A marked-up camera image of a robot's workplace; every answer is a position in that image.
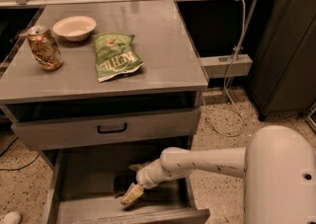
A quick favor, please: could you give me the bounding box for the grey top drawer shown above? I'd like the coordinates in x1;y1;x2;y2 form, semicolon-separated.
6;91;201;152

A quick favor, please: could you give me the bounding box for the white power cable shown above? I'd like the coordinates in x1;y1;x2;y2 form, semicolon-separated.
200;0;247;138

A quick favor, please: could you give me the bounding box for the black floor cable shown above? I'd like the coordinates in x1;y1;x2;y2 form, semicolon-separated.
0;136;40;172

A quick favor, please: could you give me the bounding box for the white shoe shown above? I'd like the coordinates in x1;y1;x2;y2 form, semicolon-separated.
0;211;22;224

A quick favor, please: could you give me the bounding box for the black drawer handle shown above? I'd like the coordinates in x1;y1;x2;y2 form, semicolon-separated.
97;122;127;134

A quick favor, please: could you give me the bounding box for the grey drawer cabinet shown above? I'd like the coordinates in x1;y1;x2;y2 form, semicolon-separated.
0;0;208;224

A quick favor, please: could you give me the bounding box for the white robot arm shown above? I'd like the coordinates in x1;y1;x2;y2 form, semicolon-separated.
121;125;316;224

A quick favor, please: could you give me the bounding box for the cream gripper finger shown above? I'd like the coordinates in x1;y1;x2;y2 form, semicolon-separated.
120;183;144;206
128;162;150;172

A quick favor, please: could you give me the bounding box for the gold soda can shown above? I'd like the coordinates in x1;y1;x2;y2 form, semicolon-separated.
27;26;63;71

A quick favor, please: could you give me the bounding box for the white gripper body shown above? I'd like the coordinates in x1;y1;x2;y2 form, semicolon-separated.
136;159;172;189

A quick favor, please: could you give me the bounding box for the green chip bag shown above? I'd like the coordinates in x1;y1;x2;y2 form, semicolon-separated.
93;33;143;82

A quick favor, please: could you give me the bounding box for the white paper bowl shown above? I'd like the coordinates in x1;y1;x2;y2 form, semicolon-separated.
53;16;97;41

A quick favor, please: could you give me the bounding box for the grey open middle drawer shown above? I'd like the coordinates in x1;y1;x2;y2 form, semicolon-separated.
42;137;210;224

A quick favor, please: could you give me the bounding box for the dark cabinet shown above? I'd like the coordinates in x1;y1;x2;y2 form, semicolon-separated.
247;0;316;120

